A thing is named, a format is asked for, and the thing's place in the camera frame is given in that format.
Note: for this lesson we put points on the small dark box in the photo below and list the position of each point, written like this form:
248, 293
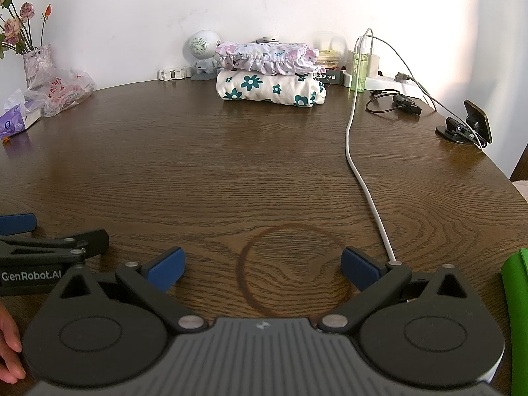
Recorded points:
330, 77

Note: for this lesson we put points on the clear printed plastic bag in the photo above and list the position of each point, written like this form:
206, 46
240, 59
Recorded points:
62, 90

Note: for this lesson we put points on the folded white teal-flowered cloth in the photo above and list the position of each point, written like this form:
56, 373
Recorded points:
264, 88

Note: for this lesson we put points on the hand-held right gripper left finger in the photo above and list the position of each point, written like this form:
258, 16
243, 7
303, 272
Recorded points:
167, 270

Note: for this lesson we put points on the folded lilac floral cloth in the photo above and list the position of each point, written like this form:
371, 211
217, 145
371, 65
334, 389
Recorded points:
264, 60

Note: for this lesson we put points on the purple tissue pack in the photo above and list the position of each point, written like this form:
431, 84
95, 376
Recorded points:
16, 119

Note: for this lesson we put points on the small grey device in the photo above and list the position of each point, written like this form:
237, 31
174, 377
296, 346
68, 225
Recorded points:
268, 40

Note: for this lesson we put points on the person's left hand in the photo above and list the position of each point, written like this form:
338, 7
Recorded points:
10, 346

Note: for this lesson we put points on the cream cloth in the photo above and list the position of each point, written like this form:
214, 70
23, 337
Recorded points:
522, 189

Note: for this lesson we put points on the white robot-shaped speaker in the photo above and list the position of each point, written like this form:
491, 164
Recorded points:
203, 49

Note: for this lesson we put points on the beige adapter block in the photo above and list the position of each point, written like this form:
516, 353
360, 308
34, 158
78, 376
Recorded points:
351, 62

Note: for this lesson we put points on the bright green plastic object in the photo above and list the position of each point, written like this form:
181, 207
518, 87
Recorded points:
517, 317

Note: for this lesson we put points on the white charger plug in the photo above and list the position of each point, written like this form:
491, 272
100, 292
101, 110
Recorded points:
373, 62

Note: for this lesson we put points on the white power strip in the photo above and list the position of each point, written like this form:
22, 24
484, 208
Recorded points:
387, 84

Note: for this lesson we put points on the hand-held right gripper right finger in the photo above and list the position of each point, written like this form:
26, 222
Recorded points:
361, 270

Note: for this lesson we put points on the green spray bottle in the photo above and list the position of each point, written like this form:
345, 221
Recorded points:
358, 72

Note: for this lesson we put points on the black phone stand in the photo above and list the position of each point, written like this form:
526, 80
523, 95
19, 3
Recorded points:
451, 130

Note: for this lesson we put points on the wrapped flower vase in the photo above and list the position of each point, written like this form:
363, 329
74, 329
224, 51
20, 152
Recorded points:
38, 64

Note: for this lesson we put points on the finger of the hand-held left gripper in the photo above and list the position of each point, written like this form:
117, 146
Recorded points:
16, 223
93, 239

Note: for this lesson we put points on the yellow round container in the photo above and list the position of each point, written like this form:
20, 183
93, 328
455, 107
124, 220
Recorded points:
328, 57

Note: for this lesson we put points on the grey usb plug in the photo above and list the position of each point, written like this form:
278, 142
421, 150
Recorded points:
403, 77

